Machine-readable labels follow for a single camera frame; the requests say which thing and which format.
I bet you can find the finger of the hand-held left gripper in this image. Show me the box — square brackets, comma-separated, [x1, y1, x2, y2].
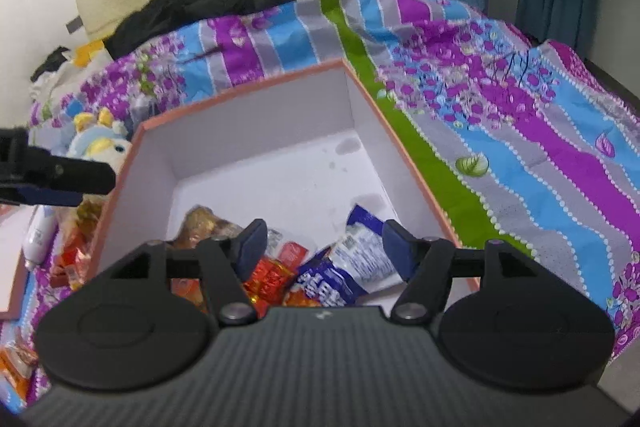
[0, 127, 117, 208]

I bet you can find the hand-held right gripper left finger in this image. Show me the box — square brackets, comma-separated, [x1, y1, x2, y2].
[100, 219, 268, 325]

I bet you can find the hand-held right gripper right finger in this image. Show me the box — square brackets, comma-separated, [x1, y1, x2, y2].
[382, 220, 543, 323]

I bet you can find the small red snack packet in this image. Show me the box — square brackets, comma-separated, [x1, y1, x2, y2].
[242, 242, 308, 308]

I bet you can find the blue snack packet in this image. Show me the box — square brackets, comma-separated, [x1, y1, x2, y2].
[287, 203, 406, 308]

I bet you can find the clear brown snack packet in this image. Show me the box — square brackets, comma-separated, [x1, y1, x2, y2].
[175, 205, 283, 258]

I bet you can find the orange snack packet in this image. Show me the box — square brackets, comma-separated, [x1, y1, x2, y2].
[171, 279, 208, 313]
[0, 342, 38, 400]

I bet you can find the deep pink cardboard box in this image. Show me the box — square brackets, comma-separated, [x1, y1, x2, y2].
[82, 58, 483, 308]

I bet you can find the blue and white plush toy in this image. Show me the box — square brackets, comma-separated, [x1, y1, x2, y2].
[65, 107, 133, 172]

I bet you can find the white spray bottle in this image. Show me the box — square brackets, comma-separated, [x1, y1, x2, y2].
[22, 206, 57, 270]

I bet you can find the grey beige quilt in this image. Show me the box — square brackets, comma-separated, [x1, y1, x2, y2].
[30, 57, 116, 108]

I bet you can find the black and white clothes pile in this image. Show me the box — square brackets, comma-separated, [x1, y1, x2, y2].
[29, 46, 73, 100]

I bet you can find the yellow pillow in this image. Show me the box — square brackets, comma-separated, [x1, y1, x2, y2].
[74, 39, 108, 68]

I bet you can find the purple floral striped blanket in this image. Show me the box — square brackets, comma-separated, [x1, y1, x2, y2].
[0, 0, 640, 413]

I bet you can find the black clothes heap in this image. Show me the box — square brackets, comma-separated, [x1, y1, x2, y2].
[105, 0, 328, 60]

